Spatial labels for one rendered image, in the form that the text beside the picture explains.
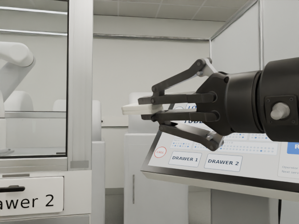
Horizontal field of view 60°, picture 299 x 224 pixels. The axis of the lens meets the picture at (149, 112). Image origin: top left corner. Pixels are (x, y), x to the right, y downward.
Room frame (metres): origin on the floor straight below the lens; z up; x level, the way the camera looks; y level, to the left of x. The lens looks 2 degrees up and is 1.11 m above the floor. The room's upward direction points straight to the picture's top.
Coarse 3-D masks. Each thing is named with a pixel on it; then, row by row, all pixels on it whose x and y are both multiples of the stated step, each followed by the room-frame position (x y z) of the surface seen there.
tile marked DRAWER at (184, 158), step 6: (174, 156) 0.76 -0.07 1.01; (180, 156) 0.75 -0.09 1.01; (186, 156) 0.74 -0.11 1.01; (192, 156) 0.73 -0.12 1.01; (198, 156) 0.72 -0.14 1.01; (168, 162) 0.75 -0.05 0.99; (174, 162) 0.74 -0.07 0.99; (180, 162) 0.73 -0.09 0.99; (186, 162) 0.72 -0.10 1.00; (192, 162) 0.71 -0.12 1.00; (198, 162) 0.70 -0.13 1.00
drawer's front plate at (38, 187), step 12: (0, 180) 0.81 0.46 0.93; (12, 180) 0.81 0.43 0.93; (24, 180) 0.82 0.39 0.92; (36, 180) 0.83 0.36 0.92; (48, 180) 0.84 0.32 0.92; (60, 180) 0.85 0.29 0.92; (0, 192) 0.81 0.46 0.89; (12, 192) 0.81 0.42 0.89; (24, 192) 0.82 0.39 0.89; (36, 192) 0.83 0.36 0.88; (48, 192) 0.84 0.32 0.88; (60, 192) 0.85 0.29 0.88; (12, 204) 0.81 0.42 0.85; (24, 204) 0.82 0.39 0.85; (36, 204) 0.83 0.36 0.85; (48, 204) 0.84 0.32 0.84; (60, 204) 0.85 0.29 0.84
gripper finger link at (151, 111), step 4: (156, 108) 0.41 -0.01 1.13; (160, 108) 0.42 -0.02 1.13; (124, 112) 0.45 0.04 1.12; (128, 112) 0.44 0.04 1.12; (132, 112) 0.43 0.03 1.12; (136, 112) 0.43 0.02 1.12; (140, 112) 0.42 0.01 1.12; (144, 112) 0.41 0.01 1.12; (148, 112) 0.41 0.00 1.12; (152, 112) 0.40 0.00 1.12
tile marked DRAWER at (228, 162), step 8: (208, 160) 0.69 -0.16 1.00; (216, 160) 0.68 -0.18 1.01; (224, 160) 0.67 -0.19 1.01; (232, 160) 0.66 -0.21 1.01; (240, 160) 0.65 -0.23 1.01; (208, 168) 0.68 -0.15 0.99; (216, 168) 0.67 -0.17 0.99; (224, 168) 0.66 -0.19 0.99; (232, 168) 0.65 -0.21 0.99; (240, 168) 0.64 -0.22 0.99
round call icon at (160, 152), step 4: (156, 148) 0.81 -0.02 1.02; (160, 148) 0.80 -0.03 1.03; (164, 148) 0.80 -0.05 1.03; (156, 152) 0.80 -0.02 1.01; (160, 152) 0.79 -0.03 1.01; (164, 152) 0.79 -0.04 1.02; (152, 156) 0.80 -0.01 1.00; (156, 156) 0.79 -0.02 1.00; (160, 156) 0.78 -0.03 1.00; (164, 156) 0.78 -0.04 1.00
